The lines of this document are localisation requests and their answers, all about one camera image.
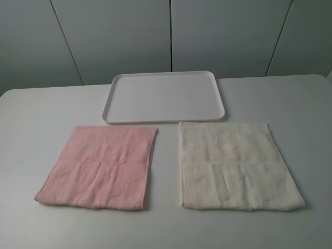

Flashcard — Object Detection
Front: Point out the cream white terry towel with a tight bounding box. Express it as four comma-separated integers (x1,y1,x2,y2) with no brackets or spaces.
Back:
179,122,305,211

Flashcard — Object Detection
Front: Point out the white rectangular plastic tray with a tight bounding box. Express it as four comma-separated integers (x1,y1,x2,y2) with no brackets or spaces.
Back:
102,71,225,125

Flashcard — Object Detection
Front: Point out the pink terry towel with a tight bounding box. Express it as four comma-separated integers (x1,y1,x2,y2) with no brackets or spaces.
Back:
34,126,158,211

